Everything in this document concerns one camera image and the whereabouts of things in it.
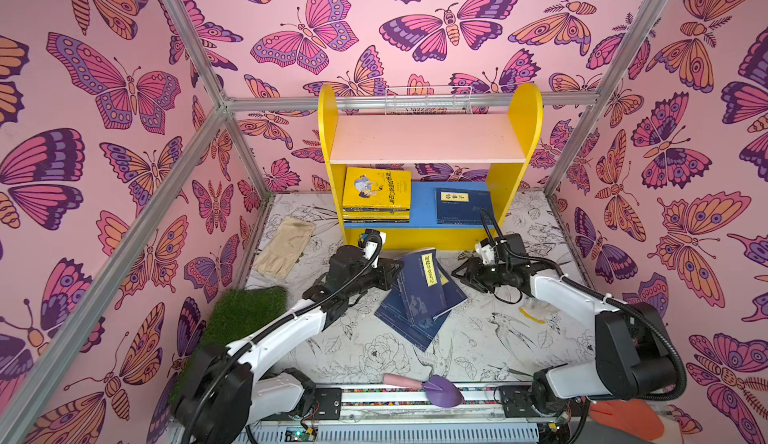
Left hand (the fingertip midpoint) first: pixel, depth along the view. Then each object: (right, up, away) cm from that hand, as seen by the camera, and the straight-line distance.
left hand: (404, 261), depth 77 cm
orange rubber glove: (+54, -36, -7) cm, 65 cm away
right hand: (+16, -4, +9) cm, 19 cm away
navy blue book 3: (+15, -12, +12) cm, 22 cm away
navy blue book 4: (-3, -17, +9) cm, 20 cm away
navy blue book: (+19, +15, +20) cm, 31 cm away
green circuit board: (-26, -41, -5) cm, 49 cm away
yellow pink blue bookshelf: (+12, +26, +43) cm, 52 cm away
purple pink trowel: (+9, -32, -3) cm, 33 cm away
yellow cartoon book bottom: (-8, +20, +15) cm, 26 cm away
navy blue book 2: (+4, -5, +4) cm, 8 cm away
